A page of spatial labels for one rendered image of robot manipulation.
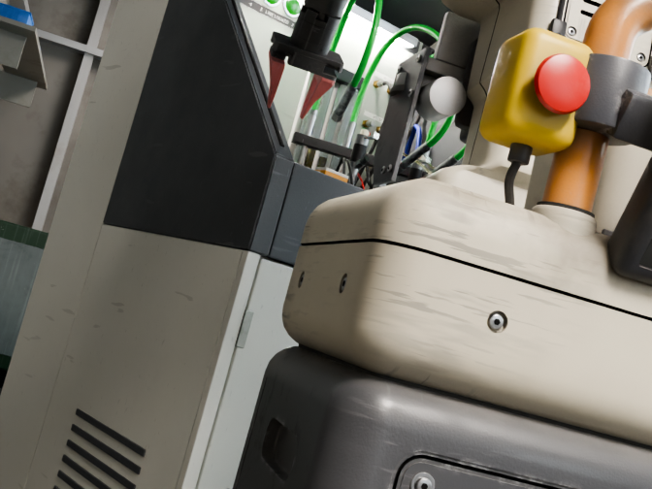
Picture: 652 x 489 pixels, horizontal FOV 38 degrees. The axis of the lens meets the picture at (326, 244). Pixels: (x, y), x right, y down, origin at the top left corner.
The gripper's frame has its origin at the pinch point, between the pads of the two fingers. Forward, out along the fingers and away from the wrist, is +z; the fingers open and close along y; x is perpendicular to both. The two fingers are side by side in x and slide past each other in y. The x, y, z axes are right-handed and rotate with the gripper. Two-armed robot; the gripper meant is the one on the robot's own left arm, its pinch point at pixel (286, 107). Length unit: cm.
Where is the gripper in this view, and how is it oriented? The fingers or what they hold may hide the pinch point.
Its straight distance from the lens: 139.4
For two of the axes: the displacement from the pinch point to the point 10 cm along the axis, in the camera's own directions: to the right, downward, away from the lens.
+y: -9.3, -2.8, -2.3
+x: 1.0, 4.2, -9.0
